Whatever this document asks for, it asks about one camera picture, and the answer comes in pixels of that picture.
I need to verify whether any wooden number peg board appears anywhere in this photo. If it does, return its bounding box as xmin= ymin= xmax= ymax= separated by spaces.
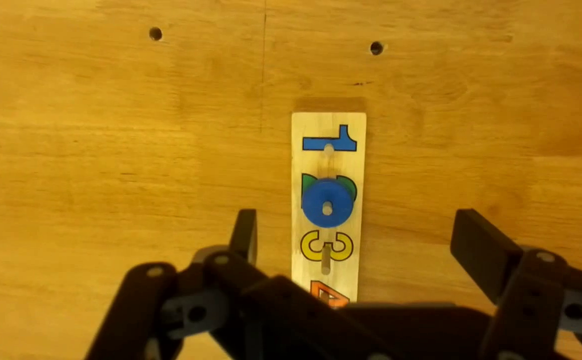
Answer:
xmin=291 ymin=111 xmax=367 ymax=307

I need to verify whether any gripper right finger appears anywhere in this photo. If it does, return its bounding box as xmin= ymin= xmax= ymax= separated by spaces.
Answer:
xmin=450 ymin=209 xmax=582 ymax=360

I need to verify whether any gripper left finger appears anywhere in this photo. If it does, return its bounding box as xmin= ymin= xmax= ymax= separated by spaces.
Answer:
xmin=85 ymin=209 xmax=371 ymax=360

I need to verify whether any blue disc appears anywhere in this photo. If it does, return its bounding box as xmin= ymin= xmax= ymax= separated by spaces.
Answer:
xmin=301 ymin=178 xmax=355 ymax=229

